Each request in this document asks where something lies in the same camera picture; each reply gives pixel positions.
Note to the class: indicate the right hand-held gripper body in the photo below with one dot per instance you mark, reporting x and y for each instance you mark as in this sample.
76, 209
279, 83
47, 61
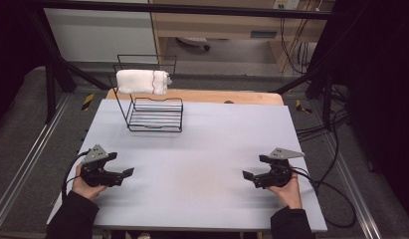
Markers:
275, 176

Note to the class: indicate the yellow black floor tape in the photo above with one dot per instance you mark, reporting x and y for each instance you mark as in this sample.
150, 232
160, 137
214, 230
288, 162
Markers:
302, 107
88, 102

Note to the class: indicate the white chair base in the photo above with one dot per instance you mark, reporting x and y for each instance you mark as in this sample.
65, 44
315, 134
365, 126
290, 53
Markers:
195, 41

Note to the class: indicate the person's left hand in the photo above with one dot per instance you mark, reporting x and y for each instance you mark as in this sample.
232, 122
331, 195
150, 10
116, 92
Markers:
84, 191

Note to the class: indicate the white power strip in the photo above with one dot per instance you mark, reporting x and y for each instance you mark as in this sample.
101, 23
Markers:
286, 4

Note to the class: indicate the aluminium floor rail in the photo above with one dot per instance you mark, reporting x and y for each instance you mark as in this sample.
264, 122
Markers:
29, 152
353, 186

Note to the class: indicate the black metal frame bar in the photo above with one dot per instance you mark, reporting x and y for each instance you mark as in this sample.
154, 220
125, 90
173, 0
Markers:
192, 10

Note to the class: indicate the white towel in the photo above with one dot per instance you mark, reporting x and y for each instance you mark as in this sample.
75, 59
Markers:
140, 82

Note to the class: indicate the person's right hand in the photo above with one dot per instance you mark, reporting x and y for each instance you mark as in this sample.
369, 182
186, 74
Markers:
288, 195

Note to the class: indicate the light wooden desk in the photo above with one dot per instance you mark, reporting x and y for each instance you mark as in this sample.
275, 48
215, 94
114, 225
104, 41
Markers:
218, 26

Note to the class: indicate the wooden table board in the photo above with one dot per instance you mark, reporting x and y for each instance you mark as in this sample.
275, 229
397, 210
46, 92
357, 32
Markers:
208, 97

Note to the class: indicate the black metal stand post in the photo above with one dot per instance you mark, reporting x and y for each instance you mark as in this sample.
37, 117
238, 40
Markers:
327, 99
50, 93

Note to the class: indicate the white cabinet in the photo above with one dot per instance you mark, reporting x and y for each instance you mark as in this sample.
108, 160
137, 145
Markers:
99, 35

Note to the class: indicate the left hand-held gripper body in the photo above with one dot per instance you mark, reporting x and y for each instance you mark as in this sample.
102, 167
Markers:
94, 174

